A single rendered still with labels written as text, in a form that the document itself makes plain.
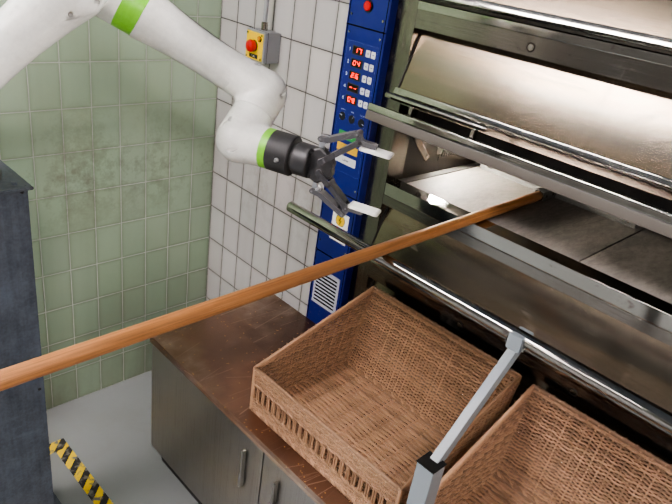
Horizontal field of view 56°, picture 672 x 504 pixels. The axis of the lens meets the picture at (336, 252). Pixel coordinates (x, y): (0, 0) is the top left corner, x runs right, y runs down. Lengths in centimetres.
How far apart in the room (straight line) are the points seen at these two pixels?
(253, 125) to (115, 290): 136
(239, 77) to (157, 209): 119
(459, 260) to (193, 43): 92
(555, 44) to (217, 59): 77
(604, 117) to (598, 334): 52
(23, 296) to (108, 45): 92
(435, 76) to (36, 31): 98
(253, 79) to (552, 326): 96
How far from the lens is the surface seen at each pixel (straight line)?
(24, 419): 201
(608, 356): 168
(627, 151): 153
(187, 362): 205
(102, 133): 237
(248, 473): 194
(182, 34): 147
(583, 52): 158
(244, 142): 143
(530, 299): 174
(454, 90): 174
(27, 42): 136
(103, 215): 248
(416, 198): 187
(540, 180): 147
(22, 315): 181
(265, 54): 221
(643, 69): 153
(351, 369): 208
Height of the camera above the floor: 182
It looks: 26 degrees down
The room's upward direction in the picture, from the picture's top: 9 degrees clockwise
